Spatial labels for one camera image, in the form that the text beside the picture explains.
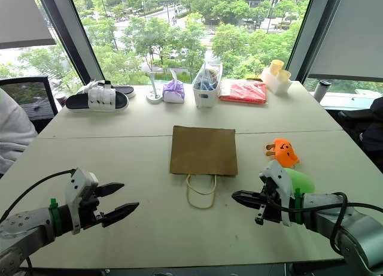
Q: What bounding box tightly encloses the purple plastic bag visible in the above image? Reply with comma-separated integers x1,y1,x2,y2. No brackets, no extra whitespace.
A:
162,68,186,104

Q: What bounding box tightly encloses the person in dark clothes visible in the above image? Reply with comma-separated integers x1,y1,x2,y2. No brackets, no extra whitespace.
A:
337,96,383,163

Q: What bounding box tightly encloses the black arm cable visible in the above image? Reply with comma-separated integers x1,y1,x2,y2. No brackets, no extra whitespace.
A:
0,168,77,223
264,192,349,254

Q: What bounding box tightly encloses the grey roller blind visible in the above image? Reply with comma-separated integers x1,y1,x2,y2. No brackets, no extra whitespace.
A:
307,0,383,83
0,0,57,50

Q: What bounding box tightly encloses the white desk stand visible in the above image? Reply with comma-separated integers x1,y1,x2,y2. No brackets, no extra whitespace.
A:
145,69,164,105

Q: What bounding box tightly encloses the brown paper bag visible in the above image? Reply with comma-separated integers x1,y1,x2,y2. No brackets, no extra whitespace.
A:
169,125,239,210

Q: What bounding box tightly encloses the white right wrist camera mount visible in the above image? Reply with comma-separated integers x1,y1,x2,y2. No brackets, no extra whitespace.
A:
258,159,293,228

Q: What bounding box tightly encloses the white tumbler with black lid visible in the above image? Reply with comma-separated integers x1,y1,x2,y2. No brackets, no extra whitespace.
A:
312,79,332,104

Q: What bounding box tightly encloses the green left wrist zip tie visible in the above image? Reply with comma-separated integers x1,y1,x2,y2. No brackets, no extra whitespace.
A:
48,198,63,237

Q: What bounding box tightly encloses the black mesh office chair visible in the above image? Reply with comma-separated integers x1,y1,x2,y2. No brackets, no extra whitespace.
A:
0,75,59,134

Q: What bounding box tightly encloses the green toy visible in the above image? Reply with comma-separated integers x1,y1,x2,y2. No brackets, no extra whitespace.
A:
282,167,316,195

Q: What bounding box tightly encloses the green right wrist zip tie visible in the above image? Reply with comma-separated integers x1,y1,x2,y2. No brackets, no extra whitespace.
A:
293,187,303,225

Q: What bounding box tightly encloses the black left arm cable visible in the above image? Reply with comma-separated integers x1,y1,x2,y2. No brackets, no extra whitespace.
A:
0,168,77,223

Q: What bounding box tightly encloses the person in white top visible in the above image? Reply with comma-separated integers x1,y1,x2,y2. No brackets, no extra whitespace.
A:
0,87,39,175

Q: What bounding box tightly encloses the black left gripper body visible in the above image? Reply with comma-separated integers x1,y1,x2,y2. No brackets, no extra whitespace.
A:
78,188,106,230

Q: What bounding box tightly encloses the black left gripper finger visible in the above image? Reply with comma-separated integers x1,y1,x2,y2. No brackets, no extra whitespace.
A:
101,202,141,229
95,182,125,198

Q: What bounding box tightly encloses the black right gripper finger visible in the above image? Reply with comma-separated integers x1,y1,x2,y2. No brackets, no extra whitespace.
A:
232,196,266,212
232,190,266,202

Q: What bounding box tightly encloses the black white strap sandal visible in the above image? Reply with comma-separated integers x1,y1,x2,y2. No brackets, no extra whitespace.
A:
65,87,130,113
80,80,136,99

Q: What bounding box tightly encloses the green wrist zip tie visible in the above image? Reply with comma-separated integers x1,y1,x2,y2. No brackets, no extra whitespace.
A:
48,198,63,237
293,187,303,225

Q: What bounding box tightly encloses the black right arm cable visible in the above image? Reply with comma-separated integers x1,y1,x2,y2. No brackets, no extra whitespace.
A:
264,192,349,254

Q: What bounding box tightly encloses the white plastic storage basket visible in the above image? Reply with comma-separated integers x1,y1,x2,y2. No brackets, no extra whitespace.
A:
191,62,224,108

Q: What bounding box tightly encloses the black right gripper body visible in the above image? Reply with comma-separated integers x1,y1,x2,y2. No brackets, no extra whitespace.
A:
254,176,284,226

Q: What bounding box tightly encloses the orange plush toy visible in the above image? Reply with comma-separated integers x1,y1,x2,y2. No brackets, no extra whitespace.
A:
265,138,301,169

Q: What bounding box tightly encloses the red packaged cloth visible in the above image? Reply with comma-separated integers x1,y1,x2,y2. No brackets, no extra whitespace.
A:
218,78,268,106

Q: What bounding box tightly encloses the clear bag with blue items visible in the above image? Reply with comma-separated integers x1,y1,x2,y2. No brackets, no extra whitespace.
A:
193,62,223,92

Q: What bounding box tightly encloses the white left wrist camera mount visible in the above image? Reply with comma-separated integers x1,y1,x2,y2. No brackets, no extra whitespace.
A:
63,168,99,235

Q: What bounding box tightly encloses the pale yellow cup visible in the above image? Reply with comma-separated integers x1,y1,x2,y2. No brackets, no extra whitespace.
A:
269,59,284,77
276,69,292,83

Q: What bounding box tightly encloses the dark window frame post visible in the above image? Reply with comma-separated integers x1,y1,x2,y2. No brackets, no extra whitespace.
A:
32,0,105,86
286,0,348,83

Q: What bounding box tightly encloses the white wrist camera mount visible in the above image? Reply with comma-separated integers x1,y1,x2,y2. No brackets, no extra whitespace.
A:
63,168,99,235
258,159,293,228

